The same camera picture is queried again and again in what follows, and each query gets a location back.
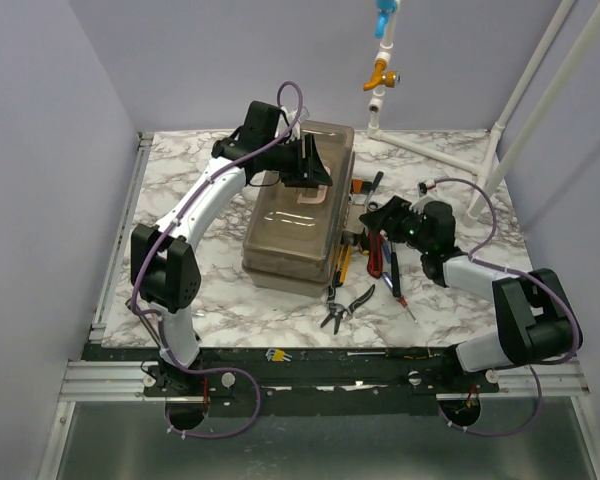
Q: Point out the orange brass tap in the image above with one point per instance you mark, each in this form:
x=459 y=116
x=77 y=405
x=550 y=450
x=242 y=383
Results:
x=382 y=76

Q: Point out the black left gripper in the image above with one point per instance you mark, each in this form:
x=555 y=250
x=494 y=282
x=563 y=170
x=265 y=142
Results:
x=316 y=174

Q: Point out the translucent grey-brown toolbox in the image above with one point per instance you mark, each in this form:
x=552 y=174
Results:
x=293 y=237

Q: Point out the yellow hex key set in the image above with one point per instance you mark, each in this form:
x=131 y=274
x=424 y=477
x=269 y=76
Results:
x=277 y=355

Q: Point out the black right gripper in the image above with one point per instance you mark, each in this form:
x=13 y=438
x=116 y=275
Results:
x=398 y=209

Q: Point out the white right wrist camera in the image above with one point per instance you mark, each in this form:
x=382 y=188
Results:
x=426 y=194

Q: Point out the blue red screwdriver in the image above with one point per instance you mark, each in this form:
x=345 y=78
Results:
x=386 y=277

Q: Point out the blue handled screwdriver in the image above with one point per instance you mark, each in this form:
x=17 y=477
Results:
x=388 y=251

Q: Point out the aluminium extrusion frame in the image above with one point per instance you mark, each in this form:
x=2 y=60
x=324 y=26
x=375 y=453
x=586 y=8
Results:
x=98 y=375

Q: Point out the yellow black utility knife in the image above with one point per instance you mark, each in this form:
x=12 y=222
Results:
x=341 y=271

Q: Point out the red black utility knife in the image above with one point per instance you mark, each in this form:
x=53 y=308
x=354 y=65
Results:
x=375 y=255

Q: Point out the black-handled claw hammer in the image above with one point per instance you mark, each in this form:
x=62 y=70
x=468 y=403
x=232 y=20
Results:
x=395 y=272

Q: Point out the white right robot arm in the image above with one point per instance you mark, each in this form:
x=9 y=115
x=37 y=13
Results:
x=534 y=322

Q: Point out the yellow black screwdriver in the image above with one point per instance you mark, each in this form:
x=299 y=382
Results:
x=348 y=240

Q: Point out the white PVC pipe frame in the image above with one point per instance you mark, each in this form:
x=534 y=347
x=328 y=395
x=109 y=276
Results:
x=490 y=172

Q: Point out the black metal base rail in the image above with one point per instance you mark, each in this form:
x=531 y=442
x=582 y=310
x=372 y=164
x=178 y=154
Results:
x=237 y=382

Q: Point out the grey black wire stripper pliers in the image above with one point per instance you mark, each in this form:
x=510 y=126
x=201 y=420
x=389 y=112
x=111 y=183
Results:
x=338 y=311

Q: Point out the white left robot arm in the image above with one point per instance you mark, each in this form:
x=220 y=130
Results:
x=164 y=270

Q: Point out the blue valve handle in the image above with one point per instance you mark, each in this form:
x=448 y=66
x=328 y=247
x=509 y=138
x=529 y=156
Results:
x=385 y=10

